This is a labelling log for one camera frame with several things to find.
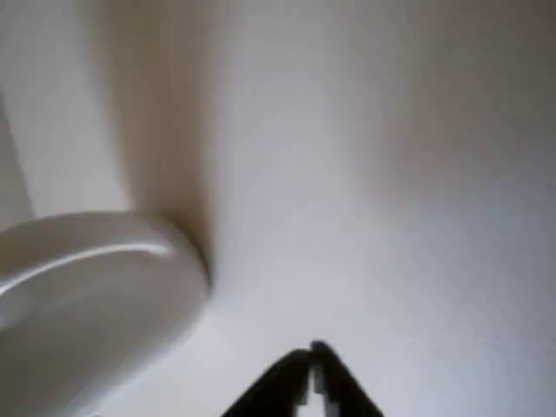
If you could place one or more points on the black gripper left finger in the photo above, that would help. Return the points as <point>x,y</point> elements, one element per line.
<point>278,386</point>

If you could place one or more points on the white ceramic mug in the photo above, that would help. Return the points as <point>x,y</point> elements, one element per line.
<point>108,313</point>

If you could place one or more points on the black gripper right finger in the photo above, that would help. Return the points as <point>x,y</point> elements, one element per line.
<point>343,391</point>

